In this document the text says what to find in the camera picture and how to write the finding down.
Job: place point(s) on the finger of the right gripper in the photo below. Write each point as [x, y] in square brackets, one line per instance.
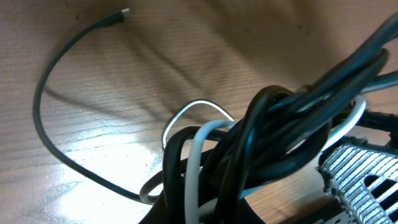
[364, 181]

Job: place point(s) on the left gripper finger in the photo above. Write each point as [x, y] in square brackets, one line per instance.
[380, 131]

